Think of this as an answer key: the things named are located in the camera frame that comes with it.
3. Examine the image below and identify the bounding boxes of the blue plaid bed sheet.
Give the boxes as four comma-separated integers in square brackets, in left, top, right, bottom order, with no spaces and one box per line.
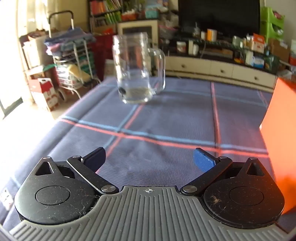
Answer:
[0,75,296,233]

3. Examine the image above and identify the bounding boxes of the orange cardboard box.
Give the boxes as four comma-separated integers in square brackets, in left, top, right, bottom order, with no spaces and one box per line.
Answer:
[260,78,296,213]

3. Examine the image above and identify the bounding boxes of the red white carton box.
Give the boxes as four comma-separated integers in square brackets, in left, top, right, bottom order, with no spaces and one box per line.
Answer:
[29,78,59,111]

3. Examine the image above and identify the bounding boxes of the white tv stand cabinet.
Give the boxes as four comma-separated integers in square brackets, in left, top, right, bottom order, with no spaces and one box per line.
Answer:
[165,56,277,92]

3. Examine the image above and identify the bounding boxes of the glass mason jar mug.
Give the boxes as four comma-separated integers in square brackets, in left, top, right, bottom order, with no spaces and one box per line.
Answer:
[112,33,166,103]

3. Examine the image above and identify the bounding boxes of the black flat screen television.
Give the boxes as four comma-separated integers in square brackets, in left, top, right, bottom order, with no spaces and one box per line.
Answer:
[178,0,260,38]

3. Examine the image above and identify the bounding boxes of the black bookshelf with books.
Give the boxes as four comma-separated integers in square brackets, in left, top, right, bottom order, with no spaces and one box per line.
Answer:
[87,0,123,35]

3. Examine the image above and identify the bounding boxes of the white glass door cabinet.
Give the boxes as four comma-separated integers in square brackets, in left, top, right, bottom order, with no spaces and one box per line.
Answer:
[117,20,159,48]

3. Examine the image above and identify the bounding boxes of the green stacked plastic bins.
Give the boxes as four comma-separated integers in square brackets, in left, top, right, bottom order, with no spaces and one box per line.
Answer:
[260,7,285,42]

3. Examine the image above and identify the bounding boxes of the wire shopping trolley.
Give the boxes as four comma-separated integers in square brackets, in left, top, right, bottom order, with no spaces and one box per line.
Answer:
[44,10,100,100]

